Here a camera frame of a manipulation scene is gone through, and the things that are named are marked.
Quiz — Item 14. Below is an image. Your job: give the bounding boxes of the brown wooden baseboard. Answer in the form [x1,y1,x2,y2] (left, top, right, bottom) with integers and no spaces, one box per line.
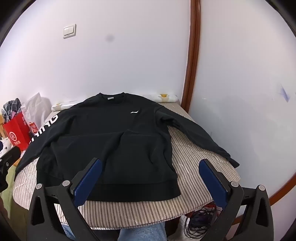
[269,176,296,207]

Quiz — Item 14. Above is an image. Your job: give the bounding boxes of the brown wooden door frame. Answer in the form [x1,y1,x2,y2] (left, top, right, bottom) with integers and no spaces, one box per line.
[180,0,201,114]

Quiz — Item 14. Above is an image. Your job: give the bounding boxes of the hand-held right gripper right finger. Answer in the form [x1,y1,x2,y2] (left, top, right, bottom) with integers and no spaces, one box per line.
[198,159,274,241]

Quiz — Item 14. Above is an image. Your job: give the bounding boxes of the black sweatshirt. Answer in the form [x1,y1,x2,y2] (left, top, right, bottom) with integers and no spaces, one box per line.
[14,92,240,202]

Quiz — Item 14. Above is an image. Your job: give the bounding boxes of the striped bed blanket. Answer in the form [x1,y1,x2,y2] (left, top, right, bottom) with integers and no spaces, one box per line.
[13,102,241,230]

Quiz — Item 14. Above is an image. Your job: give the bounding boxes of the white wall light switch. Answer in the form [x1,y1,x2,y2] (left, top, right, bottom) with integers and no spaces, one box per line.
[63,24,76,39]

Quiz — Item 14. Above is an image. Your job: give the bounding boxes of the dark plaid cloth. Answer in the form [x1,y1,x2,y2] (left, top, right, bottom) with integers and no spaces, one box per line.
[2,98,26,122]

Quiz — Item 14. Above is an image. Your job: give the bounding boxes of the white plastic bag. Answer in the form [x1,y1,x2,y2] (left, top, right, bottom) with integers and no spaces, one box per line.
[22,92,52,130]

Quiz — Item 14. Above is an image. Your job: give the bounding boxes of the green cloth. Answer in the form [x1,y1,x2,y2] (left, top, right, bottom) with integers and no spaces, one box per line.
[0,168,18,218]

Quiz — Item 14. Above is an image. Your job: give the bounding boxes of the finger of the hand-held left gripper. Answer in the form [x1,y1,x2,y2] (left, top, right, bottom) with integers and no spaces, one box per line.
[0,148,21,173]

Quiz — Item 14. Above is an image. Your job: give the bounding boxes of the blue jeans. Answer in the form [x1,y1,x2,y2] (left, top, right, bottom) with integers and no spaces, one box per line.
[61,224,171,241]

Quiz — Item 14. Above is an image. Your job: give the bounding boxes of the red paper shopping bag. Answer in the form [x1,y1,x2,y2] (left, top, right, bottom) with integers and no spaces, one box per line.
[3,111,31,151]

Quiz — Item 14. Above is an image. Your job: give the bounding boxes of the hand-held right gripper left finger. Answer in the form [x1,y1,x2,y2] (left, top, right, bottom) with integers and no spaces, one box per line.
[26,158,103,241]

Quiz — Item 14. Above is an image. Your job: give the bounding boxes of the rolled white floral cloth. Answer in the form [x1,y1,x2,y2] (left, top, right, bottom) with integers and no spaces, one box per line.
[51,93,178,112]

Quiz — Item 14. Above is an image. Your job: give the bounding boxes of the white dotted cloth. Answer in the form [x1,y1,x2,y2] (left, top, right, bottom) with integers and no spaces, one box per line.
[0,137,12,159]

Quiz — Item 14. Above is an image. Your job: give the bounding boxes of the black cable bundle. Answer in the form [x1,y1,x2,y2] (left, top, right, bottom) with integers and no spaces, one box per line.
[184,204,222,239]

